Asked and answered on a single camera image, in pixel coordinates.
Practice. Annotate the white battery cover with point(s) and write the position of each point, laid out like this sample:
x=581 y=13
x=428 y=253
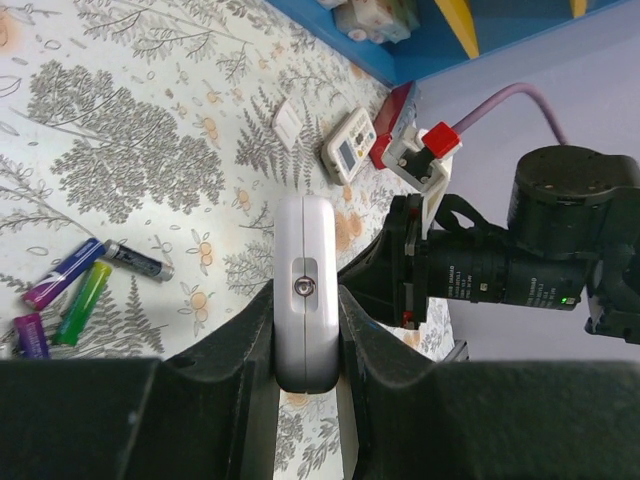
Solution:
x=286 y=125

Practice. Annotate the purple battery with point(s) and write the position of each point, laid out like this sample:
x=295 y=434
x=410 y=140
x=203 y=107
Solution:
x=64 y=274

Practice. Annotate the blue shelf unit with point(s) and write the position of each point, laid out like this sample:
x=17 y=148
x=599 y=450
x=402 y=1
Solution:
x=450 y=33

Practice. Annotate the red white toothpaste box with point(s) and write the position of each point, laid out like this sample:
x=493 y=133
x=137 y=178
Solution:
x=397 y=111

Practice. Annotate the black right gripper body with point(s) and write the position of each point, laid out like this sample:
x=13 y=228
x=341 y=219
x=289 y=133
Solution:
x=388 y=278

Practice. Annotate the white air conditioner remote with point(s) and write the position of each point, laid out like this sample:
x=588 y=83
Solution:
x=348 y=146

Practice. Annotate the floral table mat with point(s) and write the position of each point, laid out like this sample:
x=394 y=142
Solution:
x=149 y=123

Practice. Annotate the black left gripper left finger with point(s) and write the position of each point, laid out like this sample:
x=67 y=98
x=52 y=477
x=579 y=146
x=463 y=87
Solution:
x=210 y=412

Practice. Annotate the black battery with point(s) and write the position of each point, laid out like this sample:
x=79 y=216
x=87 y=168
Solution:
x=138 y=262

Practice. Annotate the blue green battery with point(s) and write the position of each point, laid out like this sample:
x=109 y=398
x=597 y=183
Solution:
x=76 y=318

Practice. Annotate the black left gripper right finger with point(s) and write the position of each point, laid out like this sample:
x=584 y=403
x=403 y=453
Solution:
x=403 y=416

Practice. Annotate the white remote with display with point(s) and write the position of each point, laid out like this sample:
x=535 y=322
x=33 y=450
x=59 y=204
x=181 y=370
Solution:
x=305 y=295

